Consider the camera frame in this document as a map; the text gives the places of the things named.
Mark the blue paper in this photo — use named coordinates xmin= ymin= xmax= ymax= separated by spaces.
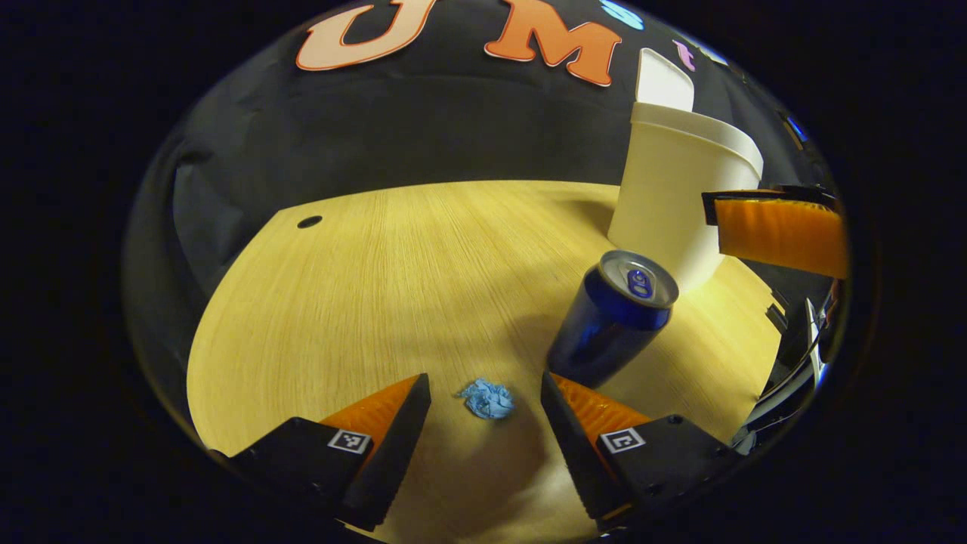
xmin=456 ymin=379 xmax=516 ymax=421

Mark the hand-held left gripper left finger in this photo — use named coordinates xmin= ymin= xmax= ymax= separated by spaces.
xmin=208 ymin=372 xmax=433 ymax=533

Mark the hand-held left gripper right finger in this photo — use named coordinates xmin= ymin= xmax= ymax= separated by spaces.
xmin=539 ymin=370 xmax=745 ymax=533

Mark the blue pop can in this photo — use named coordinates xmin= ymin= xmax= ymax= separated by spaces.
xmin=547 ymin=249 xmax=680 ymax=390

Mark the white desktop garbage bin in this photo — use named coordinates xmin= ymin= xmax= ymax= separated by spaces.
xmin=608 ymin=48 xmax=765 ymax=294

